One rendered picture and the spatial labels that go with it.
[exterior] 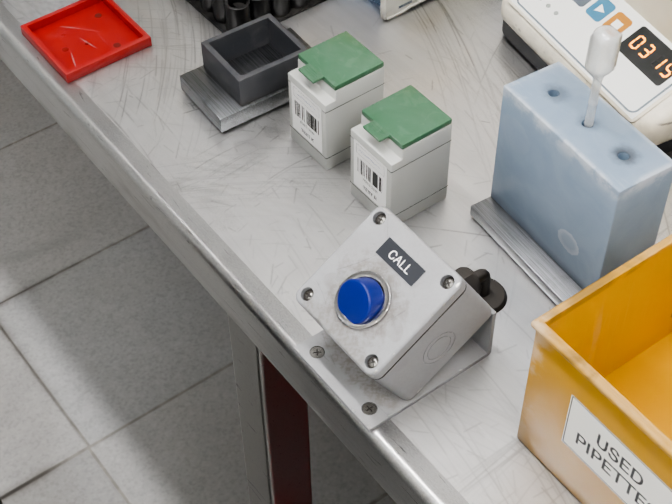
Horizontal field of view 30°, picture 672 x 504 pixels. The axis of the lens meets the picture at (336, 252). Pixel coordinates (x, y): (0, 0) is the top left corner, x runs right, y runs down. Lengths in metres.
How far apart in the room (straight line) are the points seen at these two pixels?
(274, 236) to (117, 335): 1.10
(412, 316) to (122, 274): 1.31
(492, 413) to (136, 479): 1.07
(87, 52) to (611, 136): 0.39
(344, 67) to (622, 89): 0.18
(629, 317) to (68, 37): 0.46
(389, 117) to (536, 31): 0.17
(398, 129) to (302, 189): 0.09
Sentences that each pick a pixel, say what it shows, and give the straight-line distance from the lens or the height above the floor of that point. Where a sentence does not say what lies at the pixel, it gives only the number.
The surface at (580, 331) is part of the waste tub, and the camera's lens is 0.64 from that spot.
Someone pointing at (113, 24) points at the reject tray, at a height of 0.88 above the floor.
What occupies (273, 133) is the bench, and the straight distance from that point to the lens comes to 0.84.
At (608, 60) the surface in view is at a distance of 0.67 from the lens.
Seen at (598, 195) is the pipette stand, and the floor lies 0.96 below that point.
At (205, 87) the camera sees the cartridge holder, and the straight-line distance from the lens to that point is 0.85.
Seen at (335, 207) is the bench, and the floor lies 0.88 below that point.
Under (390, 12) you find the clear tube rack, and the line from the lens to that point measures 0.92.
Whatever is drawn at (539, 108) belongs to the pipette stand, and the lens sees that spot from 0.71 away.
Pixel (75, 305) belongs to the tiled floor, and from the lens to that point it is 1.90.
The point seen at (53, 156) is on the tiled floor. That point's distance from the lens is 2.13.
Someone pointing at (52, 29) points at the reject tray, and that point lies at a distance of 0.94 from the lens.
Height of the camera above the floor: 1.44
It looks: 49 degrees down
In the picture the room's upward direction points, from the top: 1 degrees counter-clockwise
